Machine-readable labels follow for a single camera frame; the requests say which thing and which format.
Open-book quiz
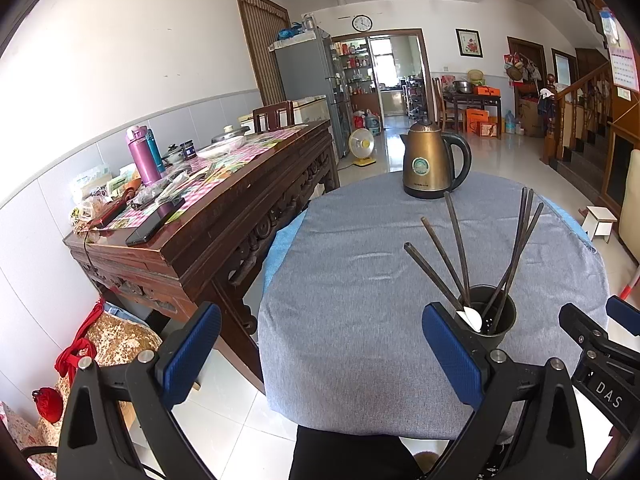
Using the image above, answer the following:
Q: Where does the orange box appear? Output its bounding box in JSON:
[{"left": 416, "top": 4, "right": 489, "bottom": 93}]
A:
[{"left": 465, "top": 108, "right": 500, "bottom": 138}]

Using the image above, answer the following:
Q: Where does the small white fan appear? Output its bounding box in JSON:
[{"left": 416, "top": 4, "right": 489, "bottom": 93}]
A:
[{"left": 348, "top": 128, "right": 375, "bottom": 167}]

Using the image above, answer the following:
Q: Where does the grey refrigerator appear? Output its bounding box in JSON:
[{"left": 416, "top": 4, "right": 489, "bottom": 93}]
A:
[{"left": 269, "top": 27, "right": 352, "bottom": 158}]

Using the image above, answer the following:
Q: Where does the round wall clock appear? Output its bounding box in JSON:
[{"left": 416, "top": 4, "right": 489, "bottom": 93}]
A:
[{"left": 352, "top": 14, "right": 373, "bottom": 32}]

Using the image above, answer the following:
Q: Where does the black phone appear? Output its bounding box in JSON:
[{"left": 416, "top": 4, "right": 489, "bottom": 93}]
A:
[{"left": 126, "top": 197, "right": 186, "bottom": 247}]

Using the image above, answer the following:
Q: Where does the small white stool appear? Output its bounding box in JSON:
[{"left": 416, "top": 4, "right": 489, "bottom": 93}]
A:
[{"left": 582, "top": 206, "right": 617, "bottom": 243}]

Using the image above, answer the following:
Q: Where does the carved dark wooden sideboard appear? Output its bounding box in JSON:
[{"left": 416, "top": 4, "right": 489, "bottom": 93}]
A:
[{"left": 64, "top": 122, "right": 340, "bottom": 389}]

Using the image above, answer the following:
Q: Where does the framed flower picture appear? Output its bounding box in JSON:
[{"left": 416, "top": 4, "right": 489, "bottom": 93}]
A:
[{"left": 456, "top": 28, "right": 483, "bottom": 58}]

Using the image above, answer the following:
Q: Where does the grey tablecloth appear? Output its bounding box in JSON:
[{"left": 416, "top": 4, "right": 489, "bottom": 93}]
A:
[{"left": 257, "top": 169, "right": 612, "bottom": 441}]

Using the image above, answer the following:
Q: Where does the cream sofa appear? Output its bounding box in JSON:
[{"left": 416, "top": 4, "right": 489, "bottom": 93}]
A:
[{"left": 618, "top": 150, "right": 640, "bottom": 259}]

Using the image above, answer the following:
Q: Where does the red bag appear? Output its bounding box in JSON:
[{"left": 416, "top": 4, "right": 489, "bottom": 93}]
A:
[{"left": 32, "top": 299, "right": 104, "bottom": 425}]

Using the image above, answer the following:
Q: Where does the dark wooden side table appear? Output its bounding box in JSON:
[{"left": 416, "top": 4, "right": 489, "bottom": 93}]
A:
[{"left": 442, "top": 91, "right": 503, "bottom": 139}]

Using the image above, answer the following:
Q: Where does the wooden chair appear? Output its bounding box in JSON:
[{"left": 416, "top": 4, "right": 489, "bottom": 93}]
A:
[{"left": 253, "top": 101, "right": 294, "bottom": 133}]

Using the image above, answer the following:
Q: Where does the wall calendar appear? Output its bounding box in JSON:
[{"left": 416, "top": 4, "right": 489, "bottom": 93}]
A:
[{"left": 600, "top": 8, "right": 639, "bottom": 92}]

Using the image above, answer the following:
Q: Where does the pink thermos bottle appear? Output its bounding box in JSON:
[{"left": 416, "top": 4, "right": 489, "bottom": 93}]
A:
[{"left": 126, "top": 126, "right": 160, "bottom": 186}]

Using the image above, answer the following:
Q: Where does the blue table cover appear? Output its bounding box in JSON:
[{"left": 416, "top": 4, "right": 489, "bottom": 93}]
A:
[{"left": 262, "top": 211, "right": 306, "bottom": 292}]

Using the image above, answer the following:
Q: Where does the water jug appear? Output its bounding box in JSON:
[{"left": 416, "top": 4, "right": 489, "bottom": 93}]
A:
[{"left": 504, "top": 110, "right": 516, "bottom": 134}]

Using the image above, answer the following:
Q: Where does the teal thermos bottle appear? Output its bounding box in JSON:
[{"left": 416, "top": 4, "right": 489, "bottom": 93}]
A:
[{"left": 145, "top": 128, "right": 165, "bottom": 174}]

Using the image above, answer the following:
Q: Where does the wooden stair railing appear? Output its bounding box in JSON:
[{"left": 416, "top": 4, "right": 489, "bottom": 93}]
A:
[{"left": 541, "top": 62, "right": 612, "bottom": 165}]

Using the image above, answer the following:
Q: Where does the dark metal utensil holder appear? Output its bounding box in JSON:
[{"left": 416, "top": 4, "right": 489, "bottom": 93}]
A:
[{"left": 454, "top": 285, "right": 518, "bottom": 351}]

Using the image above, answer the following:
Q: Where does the gold electric kettle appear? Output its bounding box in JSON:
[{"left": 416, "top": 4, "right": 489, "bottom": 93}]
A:
[{"left": 400, "top": 122, "right": 472, "bottom": 200}]

